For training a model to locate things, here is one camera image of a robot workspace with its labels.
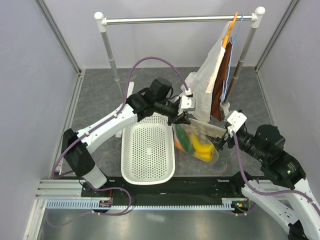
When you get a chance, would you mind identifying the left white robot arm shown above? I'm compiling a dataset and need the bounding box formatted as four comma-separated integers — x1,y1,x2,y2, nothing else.
61,77,196,197

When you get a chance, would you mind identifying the yellow banana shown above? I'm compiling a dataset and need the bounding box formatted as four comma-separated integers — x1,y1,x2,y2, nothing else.
190,133,214,153

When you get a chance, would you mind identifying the yellow bell pepper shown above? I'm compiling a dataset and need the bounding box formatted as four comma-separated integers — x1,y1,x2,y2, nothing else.
194,151,217,162

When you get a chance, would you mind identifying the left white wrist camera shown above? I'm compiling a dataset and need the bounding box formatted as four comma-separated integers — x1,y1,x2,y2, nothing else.
179,95,196,112

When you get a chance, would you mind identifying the white hanging garment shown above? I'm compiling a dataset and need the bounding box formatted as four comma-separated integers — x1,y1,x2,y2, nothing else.
185,21,232,123

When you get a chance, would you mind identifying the brown hanging cloth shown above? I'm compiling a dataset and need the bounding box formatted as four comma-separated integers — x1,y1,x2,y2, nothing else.
210,42,233,121

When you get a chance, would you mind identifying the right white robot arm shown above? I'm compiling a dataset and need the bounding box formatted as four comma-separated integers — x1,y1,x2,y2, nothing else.
209,124,320,240

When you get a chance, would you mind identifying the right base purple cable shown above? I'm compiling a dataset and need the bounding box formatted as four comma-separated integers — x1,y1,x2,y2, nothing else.
224,198,258,217

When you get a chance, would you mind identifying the orange clothes hanger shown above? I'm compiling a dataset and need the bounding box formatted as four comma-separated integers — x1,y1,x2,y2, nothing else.
222,12,238,49

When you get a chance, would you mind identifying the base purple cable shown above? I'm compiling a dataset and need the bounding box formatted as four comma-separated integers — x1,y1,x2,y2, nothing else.
46,187,132,228
224,198,258,217

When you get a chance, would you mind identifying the green cucumber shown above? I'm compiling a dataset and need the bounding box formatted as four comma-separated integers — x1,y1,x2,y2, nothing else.
174,124,194,155

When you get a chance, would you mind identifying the white slotted cable duct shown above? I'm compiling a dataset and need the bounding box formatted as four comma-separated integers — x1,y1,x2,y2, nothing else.
46,199,236,211

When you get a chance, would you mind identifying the white perforated plastic basket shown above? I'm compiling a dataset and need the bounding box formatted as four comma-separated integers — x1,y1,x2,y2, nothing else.
121,113,176,186

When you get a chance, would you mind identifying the blue clothes hanger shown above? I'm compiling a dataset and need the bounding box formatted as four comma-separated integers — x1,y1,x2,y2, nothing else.
220,13,244,102

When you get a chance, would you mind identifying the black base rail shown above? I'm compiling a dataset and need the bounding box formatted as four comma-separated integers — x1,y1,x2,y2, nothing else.
81,176,246,206

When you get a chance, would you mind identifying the orange fruit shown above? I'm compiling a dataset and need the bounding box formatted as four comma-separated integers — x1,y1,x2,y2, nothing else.
174,139,184,151

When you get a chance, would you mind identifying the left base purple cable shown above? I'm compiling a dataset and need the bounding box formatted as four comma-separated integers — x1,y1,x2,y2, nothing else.
46,187,132,228

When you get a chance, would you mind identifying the white metal clothes rack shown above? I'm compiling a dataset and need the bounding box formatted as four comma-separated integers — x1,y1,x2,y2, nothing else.
94,6,266,118

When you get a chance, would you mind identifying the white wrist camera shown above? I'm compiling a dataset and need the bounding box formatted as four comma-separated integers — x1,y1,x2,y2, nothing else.
179,95,196,112
224,110,248,135

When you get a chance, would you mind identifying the clear zip top bag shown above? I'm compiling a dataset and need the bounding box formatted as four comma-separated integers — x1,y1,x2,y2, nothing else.
173,119,225,163

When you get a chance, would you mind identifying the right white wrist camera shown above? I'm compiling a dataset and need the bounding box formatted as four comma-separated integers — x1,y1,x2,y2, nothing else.
224,110,248,135

